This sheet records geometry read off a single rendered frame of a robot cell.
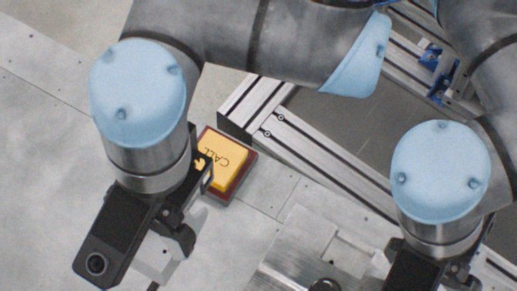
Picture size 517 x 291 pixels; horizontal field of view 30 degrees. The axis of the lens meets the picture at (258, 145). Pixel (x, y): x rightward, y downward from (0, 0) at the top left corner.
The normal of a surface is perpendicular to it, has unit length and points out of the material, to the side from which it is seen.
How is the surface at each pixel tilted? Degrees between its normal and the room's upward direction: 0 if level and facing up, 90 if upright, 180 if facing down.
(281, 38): 34
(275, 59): 63
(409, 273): 40
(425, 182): 11
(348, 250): 0
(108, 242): 29
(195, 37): 49
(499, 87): 56
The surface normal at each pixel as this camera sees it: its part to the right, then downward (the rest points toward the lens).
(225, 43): -0.22, 0.53
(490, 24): -0.42, -0.20
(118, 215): -0.24, 0.01
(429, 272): -0.43, 0.11
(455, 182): -0.18, -0.37
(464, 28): -0.81, 0.07
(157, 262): 0.03, -0.42
